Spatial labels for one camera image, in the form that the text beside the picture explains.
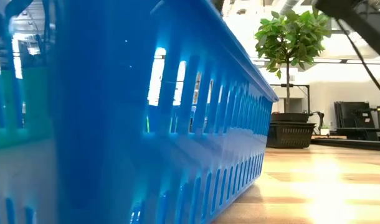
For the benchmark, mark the green leafy potted plant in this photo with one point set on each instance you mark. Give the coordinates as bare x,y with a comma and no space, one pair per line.
289,37

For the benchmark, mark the black background robot arm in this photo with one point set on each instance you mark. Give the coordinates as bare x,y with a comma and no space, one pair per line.
320,118
378,119

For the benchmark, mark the small white potted plant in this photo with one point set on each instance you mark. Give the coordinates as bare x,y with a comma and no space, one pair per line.
324,131

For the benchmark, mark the black metal stand frame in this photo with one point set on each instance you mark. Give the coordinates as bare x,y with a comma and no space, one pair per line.
308,96

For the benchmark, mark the green plastic slotted basket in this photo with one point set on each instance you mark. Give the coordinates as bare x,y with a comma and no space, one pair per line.
37,102

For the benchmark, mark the black aluminium table frame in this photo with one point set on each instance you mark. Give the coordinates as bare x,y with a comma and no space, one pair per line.
352,144

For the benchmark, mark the black plastic slotted basket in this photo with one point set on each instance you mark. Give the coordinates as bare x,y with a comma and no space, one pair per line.
291,137

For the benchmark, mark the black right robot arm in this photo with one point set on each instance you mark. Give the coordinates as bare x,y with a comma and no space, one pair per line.
364,21

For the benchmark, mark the blue plastic slotted basket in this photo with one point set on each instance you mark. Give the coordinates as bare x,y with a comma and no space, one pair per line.
115,124

